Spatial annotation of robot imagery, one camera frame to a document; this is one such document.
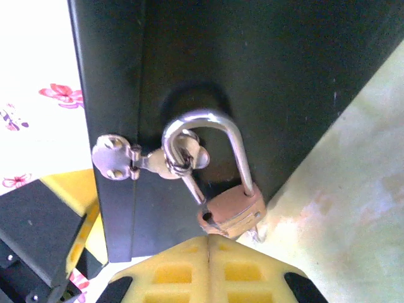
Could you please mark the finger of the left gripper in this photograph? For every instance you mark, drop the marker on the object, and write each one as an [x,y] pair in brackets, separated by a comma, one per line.
[34,217]
[72,186]

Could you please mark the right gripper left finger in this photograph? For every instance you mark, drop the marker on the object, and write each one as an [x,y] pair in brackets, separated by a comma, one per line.
[176,274]

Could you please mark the starry night painted black box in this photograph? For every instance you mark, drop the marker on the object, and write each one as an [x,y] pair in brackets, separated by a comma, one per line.
[252,63]

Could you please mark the silver metal box hasp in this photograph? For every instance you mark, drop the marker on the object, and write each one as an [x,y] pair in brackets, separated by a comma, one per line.
[110,156]

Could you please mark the small brass padlock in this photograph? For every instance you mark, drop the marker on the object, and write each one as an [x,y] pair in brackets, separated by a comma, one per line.
[233,208]

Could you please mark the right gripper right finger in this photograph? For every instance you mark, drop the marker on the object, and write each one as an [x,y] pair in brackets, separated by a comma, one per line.
[246,274]

